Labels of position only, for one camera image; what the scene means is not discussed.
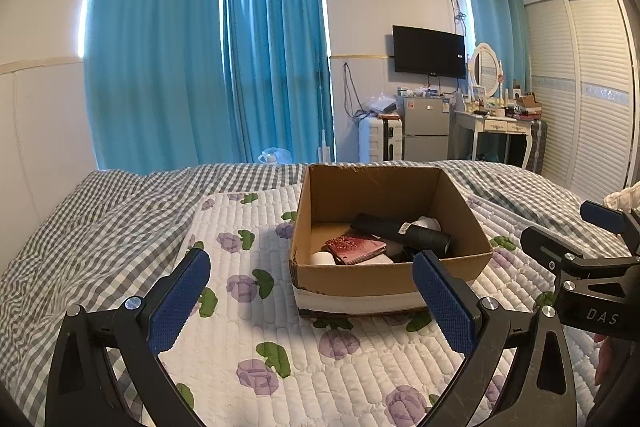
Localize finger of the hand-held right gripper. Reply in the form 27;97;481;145
580;201;640;258
520;226;640;294

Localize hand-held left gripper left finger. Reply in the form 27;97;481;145
46;248;212;427

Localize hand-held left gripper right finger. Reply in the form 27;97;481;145
412;249;583;427

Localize cardboard box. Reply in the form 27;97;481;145
289;160;495;319

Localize red patterned wallet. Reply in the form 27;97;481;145
325;234;388;266

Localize person's right hand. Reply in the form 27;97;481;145
594;336;621;390

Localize white padded jacket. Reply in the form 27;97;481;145
602;181;640;212

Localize dark grey suitcase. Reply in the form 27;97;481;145
522;119;548;175

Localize grey checkered bedsheet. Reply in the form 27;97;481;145
0;159;640;427

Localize white slatted wardrobe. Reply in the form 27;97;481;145
522;0;640;208

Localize white vanity table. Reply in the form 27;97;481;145
452;107;533;168

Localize white floral quilt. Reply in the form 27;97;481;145
120;184;601;427

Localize silver small fridge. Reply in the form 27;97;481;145
402;96;451;162

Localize clear plastic bag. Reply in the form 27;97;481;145
257;147;292;165

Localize white suitcase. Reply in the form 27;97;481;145
358;114;404;164

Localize white oval mirror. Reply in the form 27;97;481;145
469;43;502;100

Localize crumpled plastic bag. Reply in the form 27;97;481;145
367;94;403;118

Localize teal curtain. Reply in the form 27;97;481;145
457;0;531;92

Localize wide blue curtain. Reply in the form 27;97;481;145
82;0;246;172

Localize narrow blue curtain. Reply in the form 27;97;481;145
222;0;335;165

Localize black wall television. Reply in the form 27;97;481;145
392;25;467;78

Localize dark wall cables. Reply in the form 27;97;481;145
342;62;363;120

